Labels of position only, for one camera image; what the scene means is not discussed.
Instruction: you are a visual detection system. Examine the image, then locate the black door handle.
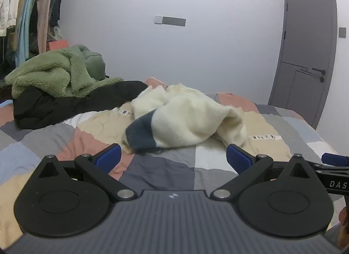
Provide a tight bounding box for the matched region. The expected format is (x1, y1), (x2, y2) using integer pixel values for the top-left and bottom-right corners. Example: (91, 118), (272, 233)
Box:
(312, 68), (327, 83)

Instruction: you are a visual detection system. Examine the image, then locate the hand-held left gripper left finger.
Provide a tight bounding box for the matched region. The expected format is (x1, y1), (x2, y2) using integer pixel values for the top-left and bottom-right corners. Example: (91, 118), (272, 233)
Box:
(36, 143), (137, 200)

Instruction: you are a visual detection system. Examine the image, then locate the orange box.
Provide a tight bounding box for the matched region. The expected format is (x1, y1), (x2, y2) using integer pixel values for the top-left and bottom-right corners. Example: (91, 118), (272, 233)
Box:
(47, 39), (68, 52)

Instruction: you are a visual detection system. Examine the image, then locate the cream sweater with blue stripes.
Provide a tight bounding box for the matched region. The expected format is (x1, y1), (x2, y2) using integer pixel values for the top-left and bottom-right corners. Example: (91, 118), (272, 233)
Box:
(125, 83), (247, 154)

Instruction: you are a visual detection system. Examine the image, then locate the black jacket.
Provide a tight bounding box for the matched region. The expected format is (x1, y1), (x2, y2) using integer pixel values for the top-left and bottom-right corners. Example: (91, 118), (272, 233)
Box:
(13, 81), (149, 130)

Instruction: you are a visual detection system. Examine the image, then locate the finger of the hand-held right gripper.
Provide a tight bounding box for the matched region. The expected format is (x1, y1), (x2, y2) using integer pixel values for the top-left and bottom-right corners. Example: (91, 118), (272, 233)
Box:
(308, 153), (349, 174)

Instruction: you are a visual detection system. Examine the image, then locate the patchwork bed quilt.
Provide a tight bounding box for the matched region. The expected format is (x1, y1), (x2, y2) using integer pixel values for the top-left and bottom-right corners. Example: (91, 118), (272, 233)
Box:
(0, 78), (349, 244)

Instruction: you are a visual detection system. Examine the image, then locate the green fleece jacket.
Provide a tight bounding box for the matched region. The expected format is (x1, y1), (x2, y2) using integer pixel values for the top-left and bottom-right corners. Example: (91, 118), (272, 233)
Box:
(5, 45), (124, 98)

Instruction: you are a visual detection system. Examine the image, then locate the person's right hand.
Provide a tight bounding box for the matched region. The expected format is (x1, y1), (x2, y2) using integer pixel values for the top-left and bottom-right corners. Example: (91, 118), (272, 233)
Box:
(338, 207), (349, 246)

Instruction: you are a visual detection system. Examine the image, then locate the grey wall panel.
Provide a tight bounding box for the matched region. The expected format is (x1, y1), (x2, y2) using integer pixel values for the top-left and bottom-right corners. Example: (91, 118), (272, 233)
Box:
(153, 15), (186, 27)

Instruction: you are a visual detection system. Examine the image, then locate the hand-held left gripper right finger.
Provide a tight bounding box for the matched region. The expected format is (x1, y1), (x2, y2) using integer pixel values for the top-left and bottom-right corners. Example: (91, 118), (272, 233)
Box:
(210, 143), (314, 200)

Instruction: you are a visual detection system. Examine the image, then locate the grey door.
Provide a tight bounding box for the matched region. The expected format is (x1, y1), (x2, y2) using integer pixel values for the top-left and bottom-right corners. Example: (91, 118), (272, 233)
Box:
(267, 0), (339, 130)

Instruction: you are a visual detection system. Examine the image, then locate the green pillow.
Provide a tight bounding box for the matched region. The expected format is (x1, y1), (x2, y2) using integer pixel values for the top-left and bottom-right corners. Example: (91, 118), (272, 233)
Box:
(78, 45), (106, 81)

